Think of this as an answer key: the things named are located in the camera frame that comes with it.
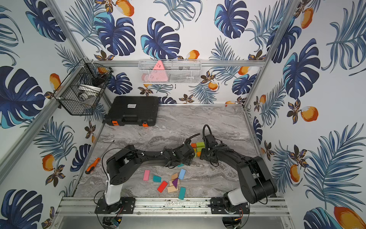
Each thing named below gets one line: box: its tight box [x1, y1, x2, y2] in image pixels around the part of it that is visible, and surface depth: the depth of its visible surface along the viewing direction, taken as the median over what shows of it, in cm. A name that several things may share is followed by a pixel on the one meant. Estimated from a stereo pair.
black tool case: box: [105, 95, 160, 128], surface depth 110 cm
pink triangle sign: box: [150, 60, 169, 82], surface depth 92 cm
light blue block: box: [178, 168, 187, 180], surface depth 86 cm
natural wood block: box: [166, 185, 179, 193], surface depth 81 cm
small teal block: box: [152, 175, 162, 183], surface depth 85 cm
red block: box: [157, 180, 169, 193], surface depth 83 cm
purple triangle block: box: [172, 177, 179, 190], surface depth 81 cm
